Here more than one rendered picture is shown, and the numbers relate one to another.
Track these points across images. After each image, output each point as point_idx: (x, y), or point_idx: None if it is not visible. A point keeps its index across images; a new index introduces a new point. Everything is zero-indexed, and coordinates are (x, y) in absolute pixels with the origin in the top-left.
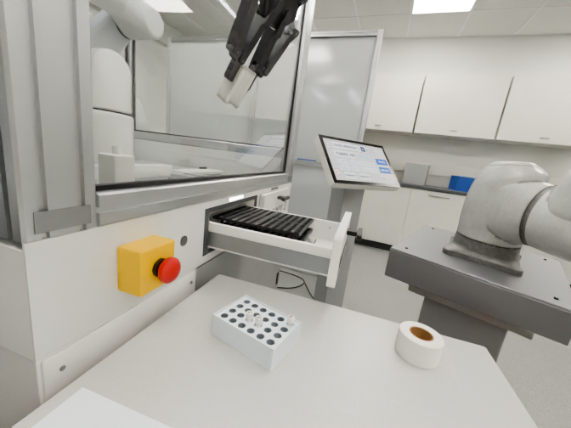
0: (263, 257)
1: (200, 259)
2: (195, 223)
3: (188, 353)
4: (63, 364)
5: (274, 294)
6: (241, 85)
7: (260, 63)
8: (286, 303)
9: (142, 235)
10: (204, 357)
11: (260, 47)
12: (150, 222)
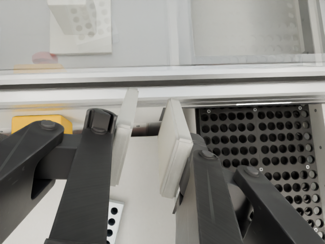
0: (174, 202)
1: (154, 121)
2: (141, 112)
3: (52, 191)
4: (0, 130)
5: (173, 216)
6: (163, 145)
7: (176, 221)
8: (162, 236)
9: (43, 114)
10: (54, 205)
11: (187, 223)
12: (51, 111)
